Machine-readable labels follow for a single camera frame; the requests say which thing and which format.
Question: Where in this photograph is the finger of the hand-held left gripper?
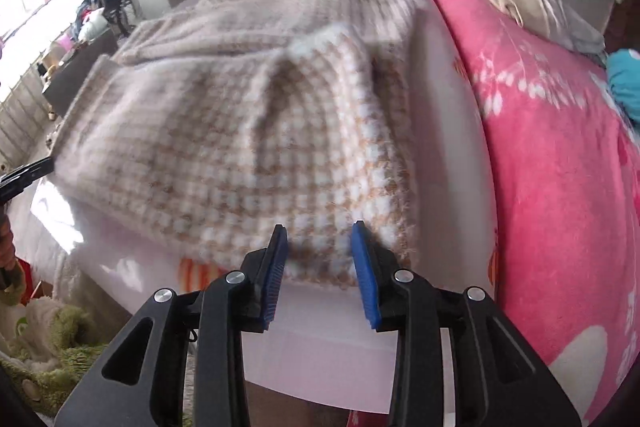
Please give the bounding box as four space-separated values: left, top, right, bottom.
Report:
25 155 55 186

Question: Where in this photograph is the pink floral blanket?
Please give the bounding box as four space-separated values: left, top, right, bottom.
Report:
417 0 640 427

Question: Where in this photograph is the white bag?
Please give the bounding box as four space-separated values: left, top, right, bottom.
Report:
80 9 108 40

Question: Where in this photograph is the metal window railing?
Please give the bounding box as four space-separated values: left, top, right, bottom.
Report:
0 0 86 168

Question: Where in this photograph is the person's left hand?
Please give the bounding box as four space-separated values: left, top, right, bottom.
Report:
0 209 18 276

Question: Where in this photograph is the teal cloth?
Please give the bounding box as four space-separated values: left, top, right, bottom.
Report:
605 48 640 122

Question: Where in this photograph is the green plush cloth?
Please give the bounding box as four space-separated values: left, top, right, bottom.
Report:
0 297 131 427

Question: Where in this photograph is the beige white houndstooth coat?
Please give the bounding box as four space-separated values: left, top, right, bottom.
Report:
50 0 426 293

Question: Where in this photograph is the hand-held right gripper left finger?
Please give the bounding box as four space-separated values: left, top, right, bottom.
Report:
52 223 289 427

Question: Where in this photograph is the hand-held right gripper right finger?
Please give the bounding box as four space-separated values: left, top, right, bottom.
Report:
351 220 583 427

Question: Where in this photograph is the grey garment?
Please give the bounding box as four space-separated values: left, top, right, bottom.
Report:
545 4 608 55

